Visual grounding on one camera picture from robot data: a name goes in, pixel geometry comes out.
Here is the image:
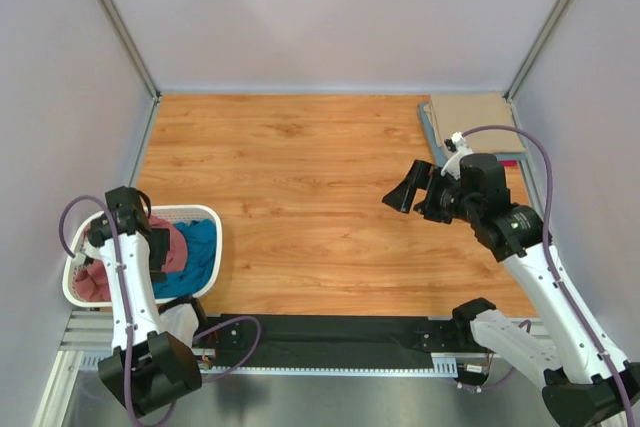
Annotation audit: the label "blue t shirt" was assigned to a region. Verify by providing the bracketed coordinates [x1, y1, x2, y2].
[153, 219, 221, 299]

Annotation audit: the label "left aluminium frame post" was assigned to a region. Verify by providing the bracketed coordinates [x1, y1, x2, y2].
[97, 0, 161, 100]

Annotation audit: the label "folded grey-blue t shirt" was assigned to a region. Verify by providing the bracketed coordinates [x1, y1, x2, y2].
[417, 102, 526, 166]

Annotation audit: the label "white plastic laundry basket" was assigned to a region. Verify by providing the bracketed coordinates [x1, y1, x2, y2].
[62, 205, 223, 309]

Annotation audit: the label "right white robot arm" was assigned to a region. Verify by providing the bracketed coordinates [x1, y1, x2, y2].
[382, 154, 639, 426]

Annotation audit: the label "folded beige t shirt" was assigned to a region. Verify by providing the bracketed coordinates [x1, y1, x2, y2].
[426, 92, 525, 154]

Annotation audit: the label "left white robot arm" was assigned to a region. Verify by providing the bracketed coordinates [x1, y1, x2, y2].
[88, 186, 206, 426]

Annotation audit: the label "right aluminium frame post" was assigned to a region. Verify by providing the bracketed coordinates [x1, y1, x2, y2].
[503, 0, 574, 102]

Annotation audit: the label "aluminium frame post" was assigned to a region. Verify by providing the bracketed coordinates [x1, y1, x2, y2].
[503, 0, 574, 102]
[97, 0, 161, 100]

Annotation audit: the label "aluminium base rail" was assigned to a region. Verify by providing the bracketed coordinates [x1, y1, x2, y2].
[58, 309, 556, 378]

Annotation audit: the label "pink t shirt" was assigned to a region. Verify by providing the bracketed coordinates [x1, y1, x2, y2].
[73, 215, 188, 302]

